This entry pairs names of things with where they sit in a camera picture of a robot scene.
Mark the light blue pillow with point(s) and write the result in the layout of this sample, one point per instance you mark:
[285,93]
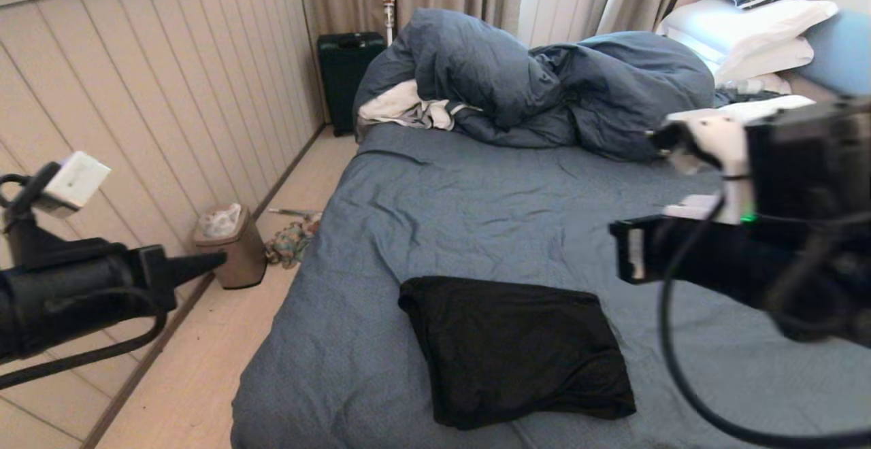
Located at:
[840,51]

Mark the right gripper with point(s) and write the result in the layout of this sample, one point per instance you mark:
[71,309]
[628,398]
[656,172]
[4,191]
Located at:
[708,258]

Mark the white stick vacuum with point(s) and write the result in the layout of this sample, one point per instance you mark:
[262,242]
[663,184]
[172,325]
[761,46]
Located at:
[388,0]

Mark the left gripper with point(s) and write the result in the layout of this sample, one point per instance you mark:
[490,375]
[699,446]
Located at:
[75,299]

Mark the metal trash bin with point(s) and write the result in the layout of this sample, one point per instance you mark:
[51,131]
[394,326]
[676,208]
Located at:
[239,258]

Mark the blue duvet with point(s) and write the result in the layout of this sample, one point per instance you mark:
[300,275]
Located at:
[585,88]

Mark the black garment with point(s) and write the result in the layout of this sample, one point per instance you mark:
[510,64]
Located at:
[517,350]

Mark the colourful cloth pile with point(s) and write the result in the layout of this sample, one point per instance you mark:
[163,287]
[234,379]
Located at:
[291,241]

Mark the white crumpled sheet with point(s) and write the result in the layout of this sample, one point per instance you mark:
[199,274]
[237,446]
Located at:
[401,105]

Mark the bed with blue sheet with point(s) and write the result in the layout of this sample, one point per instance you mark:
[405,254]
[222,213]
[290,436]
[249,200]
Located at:
[476,211]

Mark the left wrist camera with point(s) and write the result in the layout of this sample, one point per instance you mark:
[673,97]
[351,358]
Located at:
[76,180]

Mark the white plastic bin bag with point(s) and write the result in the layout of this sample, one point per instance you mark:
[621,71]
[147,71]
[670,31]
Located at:
[221,221]

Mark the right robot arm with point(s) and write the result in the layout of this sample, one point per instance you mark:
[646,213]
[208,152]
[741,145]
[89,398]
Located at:
[810,156]

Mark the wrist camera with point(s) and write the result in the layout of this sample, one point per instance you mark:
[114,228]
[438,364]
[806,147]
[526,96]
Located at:
[76,180]
[722,143]

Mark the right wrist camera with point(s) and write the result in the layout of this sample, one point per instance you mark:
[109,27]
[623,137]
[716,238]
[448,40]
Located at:
[722,143]

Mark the small white pillow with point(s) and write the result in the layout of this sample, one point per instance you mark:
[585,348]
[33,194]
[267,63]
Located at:
[769,68]

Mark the large white pillow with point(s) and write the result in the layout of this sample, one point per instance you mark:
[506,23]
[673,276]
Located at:
[735,27]

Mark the black suitcase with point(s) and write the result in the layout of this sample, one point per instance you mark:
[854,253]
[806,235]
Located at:
[343,75]

